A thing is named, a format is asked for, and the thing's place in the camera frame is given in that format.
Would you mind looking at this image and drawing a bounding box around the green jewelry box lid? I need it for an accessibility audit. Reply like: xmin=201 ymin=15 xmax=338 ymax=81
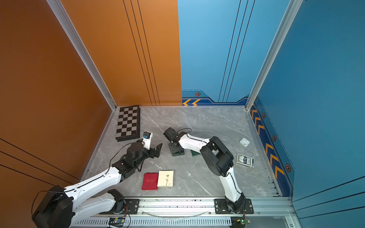
xmin=191 ymin=151 xmax=201 ymax=157

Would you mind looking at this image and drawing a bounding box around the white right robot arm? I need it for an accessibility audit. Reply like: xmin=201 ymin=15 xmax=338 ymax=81
xmin=163 ymin=128 xmax=246 ymax=214

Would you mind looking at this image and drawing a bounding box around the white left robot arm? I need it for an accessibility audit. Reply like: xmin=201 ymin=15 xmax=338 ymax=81
xmin=31 ymin=140 xmax=163 ymax=228

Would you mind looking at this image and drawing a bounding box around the playing card deck box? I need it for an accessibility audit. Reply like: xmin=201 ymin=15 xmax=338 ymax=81
xmin=236 ymin=154 xmax=254 ymax=168

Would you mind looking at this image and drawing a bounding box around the cream booklet with flower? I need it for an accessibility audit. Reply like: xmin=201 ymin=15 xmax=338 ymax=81
xmin=157 ymin=171 xmax=174 ymax=188

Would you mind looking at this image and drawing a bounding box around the black and silver chessboard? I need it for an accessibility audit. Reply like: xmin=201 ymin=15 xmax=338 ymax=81
xmin=116 ymin=105 xmax=140 ymax=142

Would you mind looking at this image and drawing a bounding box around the white earbuds case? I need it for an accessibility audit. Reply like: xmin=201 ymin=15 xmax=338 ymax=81
xmin=240 ymin=137 xmax=250 ymax=147

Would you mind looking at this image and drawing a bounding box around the left green circuit board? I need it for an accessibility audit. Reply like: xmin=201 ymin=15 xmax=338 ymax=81
xmin=107 ymin=217 xmax=126 ymax=228

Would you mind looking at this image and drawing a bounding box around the green circuit board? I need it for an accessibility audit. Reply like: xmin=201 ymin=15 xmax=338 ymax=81
xmin=229 ymin=217 xmax=251 ymax=228
xmin=107 ymin=217 xmax=126 ymax=228

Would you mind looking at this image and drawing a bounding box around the right green circuit board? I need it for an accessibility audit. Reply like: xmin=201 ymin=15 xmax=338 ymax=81
xmin=229 ymin=217 xmax=251 ymax=228

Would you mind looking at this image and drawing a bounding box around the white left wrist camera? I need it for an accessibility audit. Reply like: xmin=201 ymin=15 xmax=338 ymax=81
xmin=142 ymin=132 xmax=153 ymax=150

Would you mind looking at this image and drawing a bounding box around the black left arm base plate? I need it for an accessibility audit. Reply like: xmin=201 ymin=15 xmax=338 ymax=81
xmin=100 ymin=199 xmax=140 ymax=215

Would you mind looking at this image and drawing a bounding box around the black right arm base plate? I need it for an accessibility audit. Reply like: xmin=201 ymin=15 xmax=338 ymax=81
xmin=214 ymin=198 xmax=254 ymax=215

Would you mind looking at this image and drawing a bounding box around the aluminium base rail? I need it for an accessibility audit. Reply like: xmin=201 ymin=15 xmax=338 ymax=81
xmin=71 ymin=197 xmax=301 ymax=228

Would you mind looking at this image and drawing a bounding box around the silver aluminium corner post left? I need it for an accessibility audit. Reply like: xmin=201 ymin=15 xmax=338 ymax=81
xmin=47 ymin=0 xmax=117 ymax=111

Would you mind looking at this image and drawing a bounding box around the silver aluminium corner post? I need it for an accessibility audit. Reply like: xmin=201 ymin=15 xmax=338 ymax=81
xmin=245 ymin=0 xmax=303 ymax=111
xmin=47 ymin=0 xmax=117 ymax=111

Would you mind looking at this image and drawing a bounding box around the silver aluminium corner post right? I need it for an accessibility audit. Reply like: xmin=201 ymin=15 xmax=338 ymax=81
xmin=245 ymin=0 xmax=303 ymax=111

